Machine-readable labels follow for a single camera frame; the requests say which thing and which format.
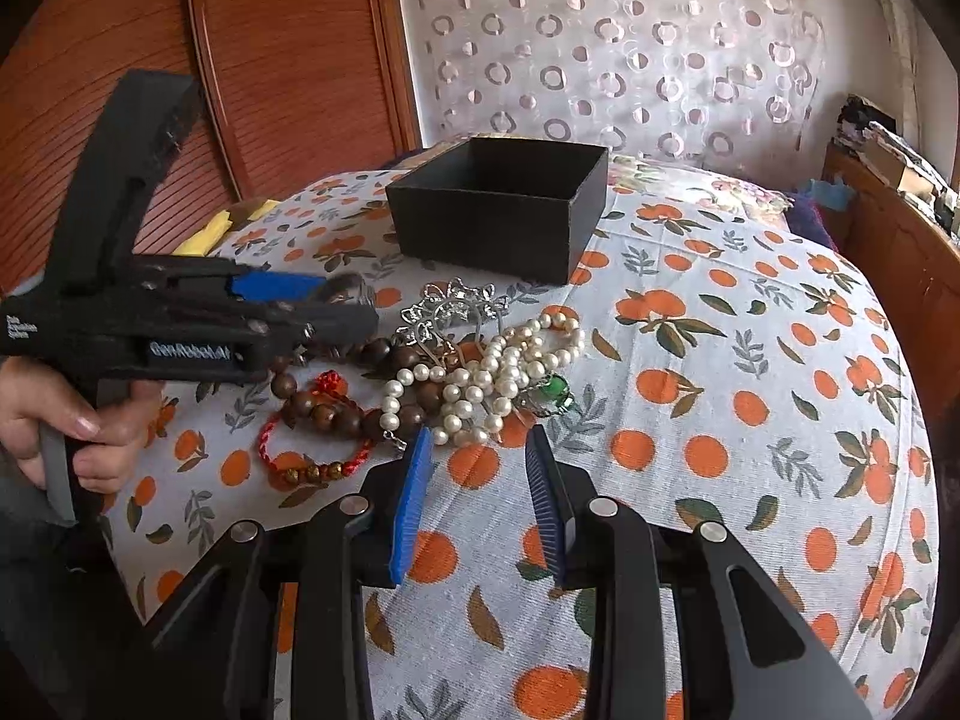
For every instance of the brown wooden wardrobe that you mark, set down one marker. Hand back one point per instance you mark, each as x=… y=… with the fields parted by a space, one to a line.
x=285 y=52

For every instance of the floral blanket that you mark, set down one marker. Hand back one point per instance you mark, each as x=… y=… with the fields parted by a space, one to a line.
x=720 y=191

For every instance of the sheer circle pattern curtain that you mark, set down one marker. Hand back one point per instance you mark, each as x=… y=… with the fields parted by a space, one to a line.
x=600 y=52

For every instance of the yellow plush toy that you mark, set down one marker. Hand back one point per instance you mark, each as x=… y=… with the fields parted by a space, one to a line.
x=210 y=232

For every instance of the purple blanket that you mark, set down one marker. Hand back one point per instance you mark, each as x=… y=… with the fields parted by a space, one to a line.
x=810 y=221

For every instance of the person's left hand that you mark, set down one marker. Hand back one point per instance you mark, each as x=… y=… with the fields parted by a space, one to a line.
x=82 y=424

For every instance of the blue bag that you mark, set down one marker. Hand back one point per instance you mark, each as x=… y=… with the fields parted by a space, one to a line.
x=829 y=195

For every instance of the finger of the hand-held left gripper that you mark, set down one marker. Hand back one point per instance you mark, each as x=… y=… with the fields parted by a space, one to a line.
x=315 y=324
x=277 y=286

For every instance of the silver tiara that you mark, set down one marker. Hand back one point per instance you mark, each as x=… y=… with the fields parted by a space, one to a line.
x=442 y=311

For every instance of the orange fruit print bedsheet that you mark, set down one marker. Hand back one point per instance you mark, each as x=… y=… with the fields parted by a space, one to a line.
x=712 y=360

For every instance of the black cardboard box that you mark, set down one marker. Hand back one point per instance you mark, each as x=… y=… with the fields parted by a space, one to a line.
x=487 y=240

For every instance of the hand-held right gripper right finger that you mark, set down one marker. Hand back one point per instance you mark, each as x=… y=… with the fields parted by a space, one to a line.
x=544 y=517

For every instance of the brown wooden cabinet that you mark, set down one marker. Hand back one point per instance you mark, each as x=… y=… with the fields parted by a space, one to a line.
x=892 y=255

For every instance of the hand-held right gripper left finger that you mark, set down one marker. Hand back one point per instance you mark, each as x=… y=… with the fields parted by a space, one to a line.
x=411 y=517

